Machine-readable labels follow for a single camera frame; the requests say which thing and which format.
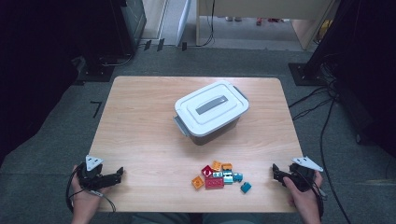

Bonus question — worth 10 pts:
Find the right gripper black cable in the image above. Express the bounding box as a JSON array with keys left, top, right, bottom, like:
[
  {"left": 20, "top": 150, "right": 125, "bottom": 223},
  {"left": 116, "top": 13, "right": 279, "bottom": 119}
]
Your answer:
[{"left": 298, "top": 174, "right": 328, "bottom": 218}]

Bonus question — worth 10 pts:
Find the black hanging cable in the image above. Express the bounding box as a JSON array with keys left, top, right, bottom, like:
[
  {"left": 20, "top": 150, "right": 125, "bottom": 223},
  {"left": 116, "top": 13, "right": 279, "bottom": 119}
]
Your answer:
[{"left": 199, "top": 0, "right": 217, "bottom": 48}]

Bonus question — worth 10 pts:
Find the black cabinet with glass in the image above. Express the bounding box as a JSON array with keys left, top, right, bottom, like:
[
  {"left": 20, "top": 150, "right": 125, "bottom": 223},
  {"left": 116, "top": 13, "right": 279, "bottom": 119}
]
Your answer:
[{"left": 110, "top": 0, "right": 148, "bottom": 57}]

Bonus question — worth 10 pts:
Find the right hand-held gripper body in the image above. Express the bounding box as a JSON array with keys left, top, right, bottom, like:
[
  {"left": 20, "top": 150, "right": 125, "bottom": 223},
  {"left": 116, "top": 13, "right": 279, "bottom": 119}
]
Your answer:
[{"left": 288, "top": 156, "right": 324, "bottom": 192}]

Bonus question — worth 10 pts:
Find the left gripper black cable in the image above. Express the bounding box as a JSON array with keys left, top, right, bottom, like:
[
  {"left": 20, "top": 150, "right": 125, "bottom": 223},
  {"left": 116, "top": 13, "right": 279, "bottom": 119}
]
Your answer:
[{"left": 64, "top": 166, "right": 118, "bottom": 214}]

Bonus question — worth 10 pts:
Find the white box lid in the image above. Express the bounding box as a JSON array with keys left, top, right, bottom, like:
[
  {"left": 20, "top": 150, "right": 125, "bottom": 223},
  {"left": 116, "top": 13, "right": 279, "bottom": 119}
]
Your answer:
[{"left": 173, "top": 79, "right": 250, "bottom": 138}]

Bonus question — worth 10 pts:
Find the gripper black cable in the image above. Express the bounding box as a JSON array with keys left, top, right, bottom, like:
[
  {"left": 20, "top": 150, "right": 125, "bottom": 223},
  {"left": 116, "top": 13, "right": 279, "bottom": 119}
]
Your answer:
[
  {"left": 298, "top": 174, "right": 328, "bottom": 218},
  {"left": 64, "top": 166, "right": 118, "bottom": 214}
]

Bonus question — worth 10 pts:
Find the white panel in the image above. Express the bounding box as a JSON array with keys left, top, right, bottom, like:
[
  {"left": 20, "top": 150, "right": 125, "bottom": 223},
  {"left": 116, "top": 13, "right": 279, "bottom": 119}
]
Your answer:
[{"left": 176, "top": 0, "right": 192, "bottom": 48}]

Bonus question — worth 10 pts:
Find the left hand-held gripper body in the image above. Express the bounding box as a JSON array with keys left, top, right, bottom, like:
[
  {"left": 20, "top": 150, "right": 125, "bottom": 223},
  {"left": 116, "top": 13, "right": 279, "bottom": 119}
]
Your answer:
[{"left": 76, "top": 154, "right": 108, "bottom": 191}]

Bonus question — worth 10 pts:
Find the orange square brick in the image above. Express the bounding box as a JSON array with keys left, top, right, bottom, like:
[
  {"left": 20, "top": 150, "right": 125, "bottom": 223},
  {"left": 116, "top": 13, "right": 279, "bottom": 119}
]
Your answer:
[{"left": 191, "top": 175, "right": 205, "bottom": 190}]

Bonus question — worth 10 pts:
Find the brown transparent storage box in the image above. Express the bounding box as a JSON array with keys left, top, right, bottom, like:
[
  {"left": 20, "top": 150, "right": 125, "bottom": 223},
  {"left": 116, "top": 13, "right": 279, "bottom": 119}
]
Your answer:
[{"left": 173, "top": 85, "right": 250, "bottom": 147}]

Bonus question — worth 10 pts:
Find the grey floor cable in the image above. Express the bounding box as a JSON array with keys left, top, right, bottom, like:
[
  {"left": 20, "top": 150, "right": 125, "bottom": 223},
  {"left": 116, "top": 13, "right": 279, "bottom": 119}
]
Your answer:
[{"left": 101, "top": 54, "right": 134, "bottom": 67}]

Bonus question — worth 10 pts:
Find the red long toy brick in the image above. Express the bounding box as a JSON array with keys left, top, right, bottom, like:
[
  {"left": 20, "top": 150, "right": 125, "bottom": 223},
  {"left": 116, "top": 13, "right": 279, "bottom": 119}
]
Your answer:
[{"left": 204, "top": 177, "right": 225, "bottom": 189}]

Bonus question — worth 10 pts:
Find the yellow object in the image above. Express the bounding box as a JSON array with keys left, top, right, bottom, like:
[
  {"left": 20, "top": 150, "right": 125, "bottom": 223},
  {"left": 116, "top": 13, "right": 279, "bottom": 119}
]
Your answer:
[{"left": 317, "top": 20, "right": 334, "bottom": 43}]

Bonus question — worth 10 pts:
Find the person's left hand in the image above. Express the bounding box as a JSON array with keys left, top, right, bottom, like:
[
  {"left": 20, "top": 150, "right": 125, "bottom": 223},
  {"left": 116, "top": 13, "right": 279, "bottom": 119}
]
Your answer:
[{"left": 70, "top": 165, "right": 110, "bottom": 216}]

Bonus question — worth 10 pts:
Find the person's right hand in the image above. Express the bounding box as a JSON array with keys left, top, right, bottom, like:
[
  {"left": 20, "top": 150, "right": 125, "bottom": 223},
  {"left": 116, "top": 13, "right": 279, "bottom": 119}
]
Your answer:
[{"left": 283, "top": 172, "right": 325, "bottom": 216}]

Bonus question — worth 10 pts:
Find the long black floor cable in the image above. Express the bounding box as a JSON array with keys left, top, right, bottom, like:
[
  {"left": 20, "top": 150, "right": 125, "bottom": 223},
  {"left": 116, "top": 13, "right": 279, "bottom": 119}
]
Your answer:
[{"left": 319, "top": 99, "right": 353, "bottom": 224}]

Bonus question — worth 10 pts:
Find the red square toy brick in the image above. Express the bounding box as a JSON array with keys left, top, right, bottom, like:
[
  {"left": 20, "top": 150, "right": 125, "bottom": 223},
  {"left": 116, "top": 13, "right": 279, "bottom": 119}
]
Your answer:
[{"left": 201, "top": 164, "right": 214, "bottom": 178}]

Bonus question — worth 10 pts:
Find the light wooden desk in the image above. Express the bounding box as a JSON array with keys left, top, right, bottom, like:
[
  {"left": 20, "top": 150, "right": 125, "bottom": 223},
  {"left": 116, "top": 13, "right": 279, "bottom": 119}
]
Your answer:
[{"left": 195, "top": 0, "right": 339, "bottom": 50}]

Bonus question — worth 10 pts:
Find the black stand base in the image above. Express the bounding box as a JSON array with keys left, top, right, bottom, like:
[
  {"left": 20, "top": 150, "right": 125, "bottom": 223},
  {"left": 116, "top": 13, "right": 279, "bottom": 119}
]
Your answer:
[
  {"left": 76, "top": 55, "right": 134, "bottom": 85},
  {"left": 288, "top": 62, "right": 328, "bottom": 87}
]

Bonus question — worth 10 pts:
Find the black curtain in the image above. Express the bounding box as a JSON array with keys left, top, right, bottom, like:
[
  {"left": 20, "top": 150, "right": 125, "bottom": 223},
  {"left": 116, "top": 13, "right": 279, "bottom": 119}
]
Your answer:
[
  {"left": 306, "top": 0, "right": 396, "bottom": 158},
  {"left": 0, "top": 0, "right": 125, "bottom": 166}
]

